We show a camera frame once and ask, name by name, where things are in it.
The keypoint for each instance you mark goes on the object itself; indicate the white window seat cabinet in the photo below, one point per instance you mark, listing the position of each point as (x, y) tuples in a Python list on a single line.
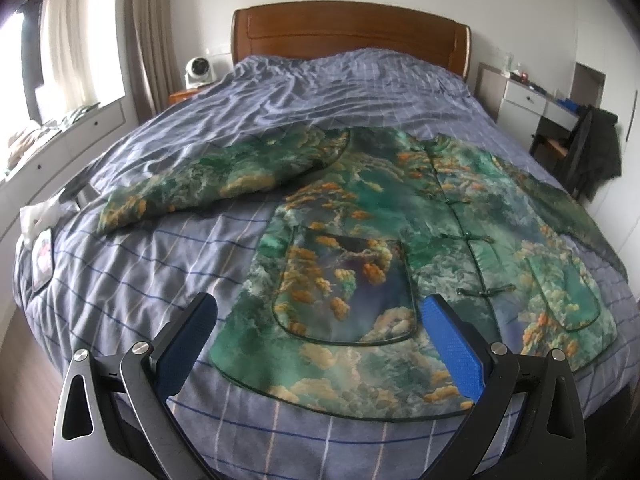
[(60, 160)]

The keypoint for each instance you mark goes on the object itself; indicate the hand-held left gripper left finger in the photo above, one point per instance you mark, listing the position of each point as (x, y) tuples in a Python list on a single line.
[(185, 355)]

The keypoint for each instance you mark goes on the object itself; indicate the clear glass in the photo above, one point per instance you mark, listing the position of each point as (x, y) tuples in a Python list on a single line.
[(511, 65)]

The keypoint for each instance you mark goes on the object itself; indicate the black coat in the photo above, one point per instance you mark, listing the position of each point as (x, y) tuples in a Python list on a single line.
[(595, 155)]

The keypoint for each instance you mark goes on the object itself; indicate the brown curtain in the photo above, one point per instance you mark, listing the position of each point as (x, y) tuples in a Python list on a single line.
[(150, 35)]

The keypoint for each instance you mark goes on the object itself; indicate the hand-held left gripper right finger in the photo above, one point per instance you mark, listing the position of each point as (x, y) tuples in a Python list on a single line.
[(455, 350)]

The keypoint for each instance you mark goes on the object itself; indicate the wooden chair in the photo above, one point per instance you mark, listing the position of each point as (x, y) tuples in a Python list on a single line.
[(550, 146)]

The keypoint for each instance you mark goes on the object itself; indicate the green printed padded jacket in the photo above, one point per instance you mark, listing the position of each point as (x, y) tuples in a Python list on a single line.
[(350, 240)]

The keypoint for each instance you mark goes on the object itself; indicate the blue striped duvet bed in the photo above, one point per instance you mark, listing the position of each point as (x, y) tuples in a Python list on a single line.
[(150, 260)]

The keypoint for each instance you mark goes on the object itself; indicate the white sheer curtain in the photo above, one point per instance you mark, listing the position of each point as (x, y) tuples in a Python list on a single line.
[(62, 50)]

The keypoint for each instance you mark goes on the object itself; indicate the white desk with drawer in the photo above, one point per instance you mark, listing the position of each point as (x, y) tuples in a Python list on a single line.
[(525, 100)]

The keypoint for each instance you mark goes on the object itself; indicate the wooden nightstand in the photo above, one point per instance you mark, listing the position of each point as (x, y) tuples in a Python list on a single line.
[(182, 95)]

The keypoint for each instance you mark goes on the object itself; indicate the white wardrobe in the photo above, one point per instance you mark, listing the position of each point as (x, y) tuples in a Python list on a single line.
[(625, 200)]

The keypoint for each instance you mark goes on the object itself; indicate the white cloth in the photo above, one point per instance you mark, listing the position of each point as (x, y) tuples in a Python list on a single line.
[(45, 212)]

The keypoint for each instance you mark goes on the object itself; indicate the wooden headboard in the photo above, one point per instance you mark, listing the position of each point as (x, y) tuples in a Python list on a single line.
[(350, 25)]

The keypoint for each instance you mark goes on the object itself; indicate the clothes pile on window seat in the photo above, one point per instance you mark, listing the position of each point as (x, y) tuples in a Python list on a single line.
[(35, 140)]

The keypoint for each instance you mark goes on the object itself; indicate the printed flat cushion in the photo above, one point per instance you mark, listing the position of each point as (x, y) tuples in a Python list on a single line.
[(43, 260)]

